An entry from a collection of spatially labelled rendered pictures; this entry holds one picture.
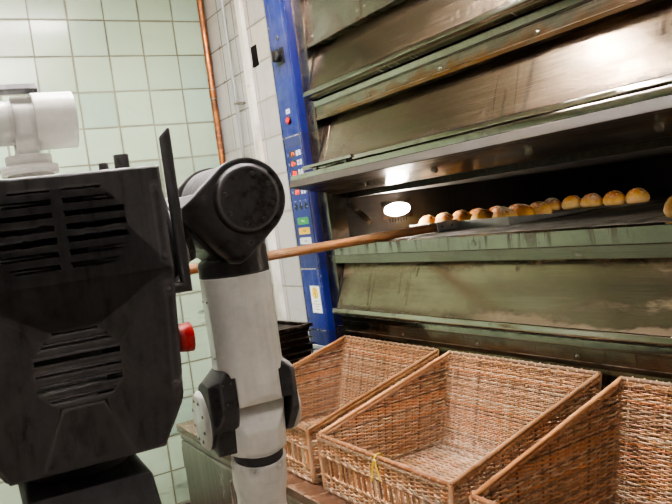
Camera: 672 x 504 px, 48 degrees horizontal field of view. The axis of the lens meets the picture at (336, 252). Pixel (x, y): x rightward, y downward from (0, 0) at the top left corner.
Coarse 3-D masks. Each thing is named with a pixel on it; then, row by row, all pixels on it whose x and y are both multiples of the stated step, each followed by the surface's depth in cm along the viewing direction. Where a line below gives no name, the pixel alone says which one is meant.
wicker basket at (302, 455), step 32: (320, 352) 264; (384, 352) 246; (416, 352) 232; (320, 384) 264; (352, 384) 261; (384, 384) 213; (320, 416) 264; (288, 448) 213; (384, 448) 213; (320, 480) 202
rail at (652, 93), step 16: (624, 96) 143; (640, 96) 140; (656, 96) 137; (560, 112) 156; (576, 112) 153; (592, 112) 150; (496, 128) 173; (512, 128) 169; (432, 144) 194; (448, 144) 188; (368, 160) 221; (304, 176) 256
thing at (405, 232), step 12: (408, 228) 252; (420, 228) 254; (432, 228) 256; (336, 240) 239; (348, 240) 240; (360, 240) 242; (372, 240) 245; (384, 240) 248; (276, 252) 228; (288, 252) 230; (300, 252) 232; (312, 252) 234; (192, 264) 216
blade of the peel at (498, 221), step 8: (512, 216) 240; (520, 216) 242; (528, 216) 243; (536, 216) 245; (544, 216) 247; (552, 216) 248; (424, 224) 278; (464, 224) 259; (472, 224) 255; (480, 224) 251; (488, 224) 248; (496, 224) 245; (504, 224) 241; (512, 224) 240
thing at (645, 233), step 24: (408, 240) 233; (432, 240) 223; (456, 240) 213; (480, 240) 205; (504, 240) 197; (528, 240) 189; (552, 240) 182; (576, 240) 176; (600, 240) 170; (624, 240) 164; (648, 240) 159
